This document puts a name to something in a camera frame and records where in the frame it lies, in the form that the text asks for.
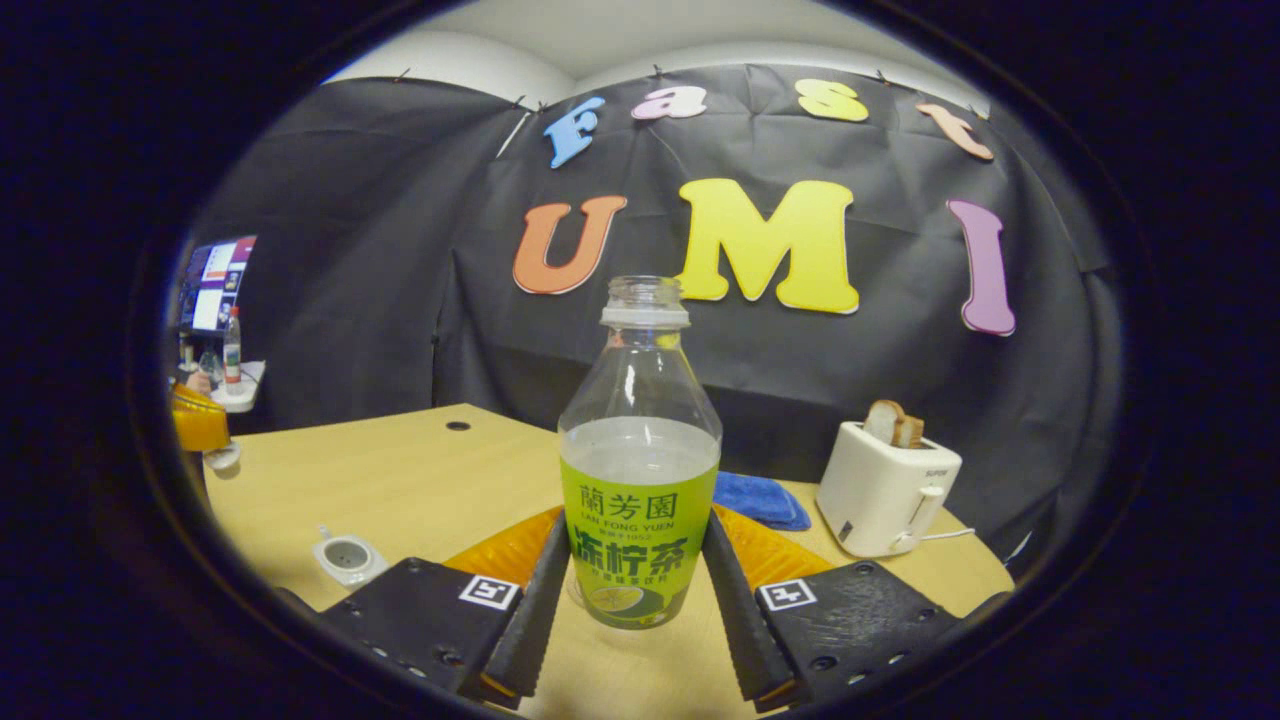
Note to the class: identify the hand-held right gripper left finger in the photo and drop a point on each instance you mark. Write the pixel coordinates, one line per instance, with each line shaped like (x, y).
(420, 610)

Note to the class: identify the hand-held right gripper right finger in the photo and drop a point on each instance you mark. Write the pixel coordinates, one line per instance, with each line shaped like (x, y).
(860, 620)

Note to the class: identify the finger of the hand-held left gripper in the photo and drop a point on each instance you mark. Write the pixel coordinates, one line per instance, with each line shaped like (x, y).
(200, 422)

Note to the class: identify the green label water bottle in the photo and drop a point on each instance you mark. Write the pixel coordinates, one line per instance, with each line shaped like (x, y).
(640, 500)

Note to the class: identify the red cap plastic bottle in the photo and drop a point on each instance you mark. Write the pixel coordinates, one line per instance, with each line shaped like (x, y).
(232, 355)

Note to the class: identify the white side table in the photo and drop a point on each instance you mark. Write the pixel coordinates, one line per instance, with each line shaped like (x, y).
(245, 395)

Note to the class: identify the clear glass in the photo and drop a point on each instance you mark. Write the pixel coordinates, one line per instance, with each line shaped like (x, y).
(210, 365)

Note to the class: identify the white toaster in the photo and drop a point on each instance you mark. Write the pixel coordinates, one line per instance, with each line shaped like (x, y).
(880, 490)

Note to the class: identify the computer monitor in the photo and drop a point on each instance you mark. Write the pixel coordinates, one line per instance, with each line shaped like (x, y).
(215, 285)

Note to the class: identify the blue towel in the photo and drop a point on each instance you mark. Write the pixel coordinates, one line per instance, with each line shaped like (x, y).
(765, 498)

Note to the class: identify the bread slice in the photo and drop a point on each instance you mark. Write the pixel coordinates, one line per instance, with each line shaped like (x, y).
(892, 422)

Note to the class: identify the black backdrop cloth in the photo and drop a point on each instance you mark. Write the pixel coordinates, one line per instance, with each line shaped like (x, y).
(380, 250)

